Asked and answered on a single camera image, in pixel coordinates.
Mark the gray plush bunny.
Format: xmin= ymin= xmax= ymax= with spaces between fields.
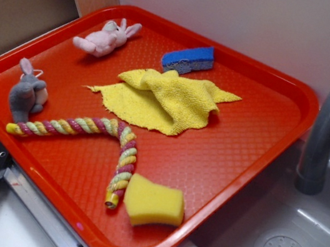
xmin=8 ymin=58 xmax=48 ymax=123

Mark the pink plush bunny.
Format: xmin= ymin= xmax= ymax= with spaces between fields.
xmin=72 ymin=18 xmax=142 ymax=58

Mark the red plastic tray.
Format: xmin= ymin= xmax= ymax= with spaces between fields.
xmin=0 ymin=6 xmax=319 ymax=247

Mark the blue sponge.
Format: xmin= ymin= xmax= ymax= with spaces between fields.
xmin=161 ymin=47 xmax=214 ymax=74

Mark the yellow cloth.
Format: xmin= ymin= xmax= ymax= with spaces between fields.
xmin=88 ymin=69 xmax=242 ymax=136

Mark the yellow sponge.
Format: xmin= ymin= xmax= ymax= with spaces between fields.
xmin=124 ymin=174 xmax=185 ymax=227

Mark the multicolour twisted rope toy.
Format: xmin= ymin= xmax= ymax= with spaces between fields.
xmin=6 ymin=117 xmax=138 ymax=210

